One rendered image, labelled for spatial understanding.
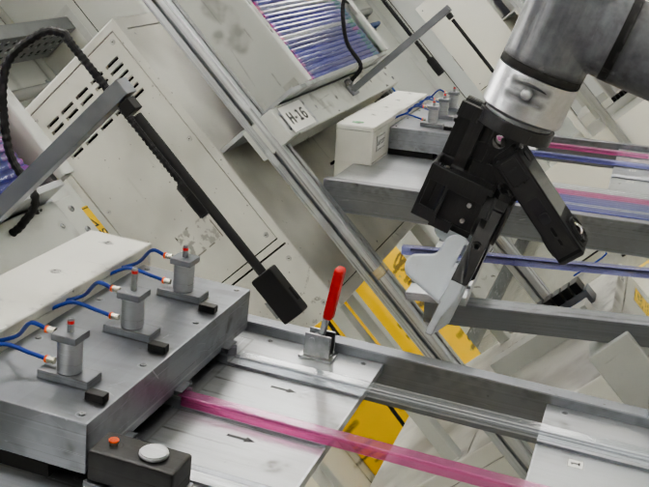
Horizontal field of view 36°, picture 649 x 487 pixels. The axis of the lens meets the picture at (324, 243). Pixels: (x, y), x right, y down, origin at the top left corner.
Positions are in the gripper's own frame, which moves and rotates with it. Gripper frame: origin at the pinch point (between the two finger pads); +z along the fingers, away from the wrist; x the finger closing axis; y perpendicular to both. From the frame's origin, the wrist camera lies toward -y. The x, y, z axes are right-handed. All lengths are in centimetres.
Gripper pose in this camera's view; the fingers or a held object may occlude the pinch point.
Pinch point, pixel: (450, 312)
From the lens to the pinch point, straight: 98.7
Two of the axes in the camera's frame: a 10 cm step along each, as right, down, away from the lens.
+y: -8.8, -4.4, 1.7
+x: -3.2, 2.8, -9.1
